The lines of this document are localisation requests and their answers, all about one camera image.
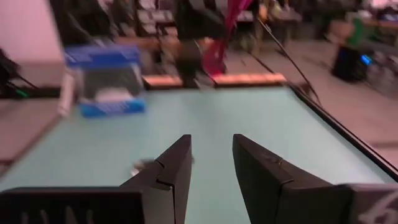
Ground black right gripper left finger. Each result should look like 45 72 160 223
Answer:
119 134 193 224

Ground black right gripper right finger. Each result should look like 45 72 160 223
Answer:
232 133 354 224

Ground red and black robot stand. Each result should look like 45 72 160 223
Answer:
201 0 253 75

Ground white USB-C cable red strap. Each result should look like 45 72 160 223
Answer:
129 157 156 177

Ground thin black pole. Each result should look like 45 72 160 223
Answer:
257 17 322 105

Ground blue lidded clear box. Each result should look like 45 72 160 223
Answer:
58 44 147 119

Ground black case with blue light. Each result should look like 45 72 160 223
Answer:
331 45 374 82

